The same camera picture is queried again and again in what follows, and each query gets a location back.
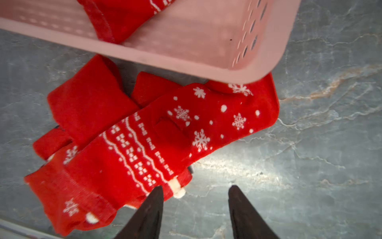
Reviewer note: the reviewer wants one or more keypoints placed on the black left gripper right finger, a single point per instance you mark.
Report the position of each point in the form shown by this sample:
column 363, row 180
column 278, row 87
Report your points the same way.
column 246, row 221

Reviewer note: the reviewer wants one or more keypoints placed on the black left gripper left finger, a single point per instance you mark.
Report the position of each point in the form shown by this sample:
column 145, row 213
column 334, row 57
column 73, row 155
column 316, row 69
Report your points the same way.
column 147, row 220

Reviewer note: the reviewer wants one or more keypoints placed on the red patterned sock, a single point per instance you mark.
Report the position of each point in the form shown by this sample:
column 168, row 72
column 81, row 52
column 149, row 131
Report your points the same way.
column 85, row 106
column 115, row 21

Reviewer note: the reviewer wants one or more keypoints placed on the pink perforated plastic basket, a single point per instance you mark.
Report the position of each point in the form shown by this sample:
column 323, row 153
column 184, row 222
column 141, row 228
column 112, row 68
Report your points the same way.
column 229, row 41

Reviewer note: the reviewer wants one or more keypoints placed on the red snowman sock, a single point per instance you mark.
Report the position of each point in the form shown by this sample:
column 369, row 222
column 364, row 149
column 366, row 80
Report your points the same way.
column 84, row 189

